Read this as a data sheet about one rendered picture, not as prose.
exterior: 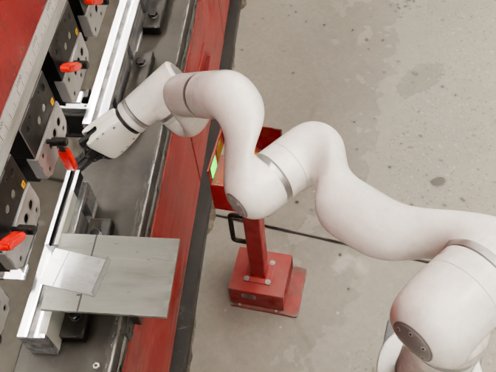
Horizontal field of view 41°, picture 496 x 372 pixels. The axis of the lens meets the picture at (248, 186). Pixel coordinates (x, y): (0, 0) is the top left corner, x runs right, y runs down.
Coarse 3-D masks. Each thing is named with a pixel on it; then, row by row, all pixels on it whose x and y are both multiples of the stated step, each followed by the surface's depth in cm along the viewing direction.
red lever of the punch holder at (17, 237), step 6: (12, 228) 114; (18, 228) 113; (24, 228) 113; (30, 228) 113; (36, 228) 115; (12, 234) 109; (18, 234) 110; (24, 234) 111; (30, 234) 114; (6, 240) 107; (12, 240) 107; (18, 240) 109; (0, 246) 106; (6, 246) 106; (12, 246) 107
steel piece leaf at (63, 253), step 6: (54, 252) 141; (60, 252) 141; (66, 252) 140; (54, 258) 140; (60, 258) 140; (48, 264) 139; (54, 264) 139; (60, 264) 139; (48, 270) 138; (54, 270) 138; (60, 270) 138; (42, 276) 138; (48, 276) 138; (54, 276) 137; (42, 282) 137; (48, 282) 137; (54, 282) 137
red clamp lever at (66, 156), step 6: (54, 138) 126; (60, 138) 126; (66, 138) 127; (54, 144) 126; (60, 144) 126; (66, 144) 127; (60, 150) 128; (66, 150) 129; (60, 156) 130; (66, 156) 129; (72, 156) 131; (66, 162) 131; (72, 162) 131; (66, 168) 133; (72, 168) 133
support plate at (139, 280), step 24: (72, 240) 142; (120, 240) 142; (144, 240) 141; (168, 240) 141; (120, 264) 138; (144, 264) 138; (168, 264) 137; (48, 288) 136; (120, 288) 135; (144, 288) 135; (168, 288) 134; (72, 312) 133; (96, 312) 132; (120, 312) 132; (144, 312) 132
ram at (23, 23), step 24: (0, 0) 108; (24, 0) 117; (0, 24) 108; (24, 24) 117; (0, 48) 109; (24, 48) 117; (48, 48) 127; (0, 72) 109; (0, 96) 109; (24, 96) 118; (0, 168) 110
